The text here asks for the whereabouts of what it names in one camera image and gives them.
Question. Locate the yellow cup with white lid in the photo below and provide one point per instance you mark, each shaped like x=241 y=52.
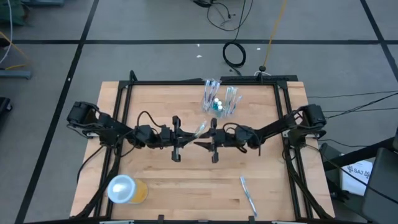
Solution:
x=122 y=189

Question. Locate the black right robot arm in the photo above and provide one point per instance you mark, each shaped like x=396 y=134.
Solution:
x=273 y=126

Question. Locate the black aluminium table frame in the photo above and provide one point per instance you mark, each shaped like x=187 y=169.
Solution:
x=155 y=83

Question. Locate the blue-grey base plate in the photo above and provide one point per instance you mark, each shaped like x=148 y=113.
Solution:
x=43 y=2
x=15 y=74

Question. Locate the person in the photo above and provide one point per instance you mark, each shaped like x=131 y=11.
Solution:
x=12 y=12

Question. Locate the black power adapter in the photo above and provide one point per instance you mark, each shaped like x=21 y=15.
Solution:
x=202 y=3

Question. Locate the green toothbrush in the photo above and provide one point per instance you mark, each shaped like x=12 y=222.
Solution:
x=228 y=98
x=201 y=127

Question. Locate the white printed paper sheet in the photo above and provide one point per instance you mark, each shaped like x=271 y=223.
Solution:
x=354 y=180

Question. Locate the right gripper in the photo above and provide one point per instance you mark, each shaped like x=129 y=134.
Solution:
x=227 y=138

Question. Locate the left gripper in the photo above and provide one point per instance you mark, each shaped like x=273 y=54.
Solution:
x=176 y=140

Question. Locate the black office chair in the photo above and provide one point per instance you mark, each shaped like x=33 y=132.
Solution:
x=382 y=193

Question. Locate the silver metal bar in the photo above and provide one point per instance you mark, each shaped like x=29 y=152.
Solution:
x=116 y=222
x=284 y=222

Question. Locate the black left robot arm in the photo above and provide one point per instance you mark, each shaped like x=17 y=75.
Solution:
x=115 y=127

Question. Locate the black equipment stand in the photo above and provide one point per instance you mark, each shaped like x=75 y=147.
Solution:
x=357 y=154

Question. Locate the black caster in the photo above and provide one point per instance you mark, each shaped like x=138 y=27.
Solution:
x=3 y=105

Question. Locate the clear acrylic organizer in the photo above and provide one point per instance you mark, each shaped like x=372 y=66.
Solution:
x=217 y=114

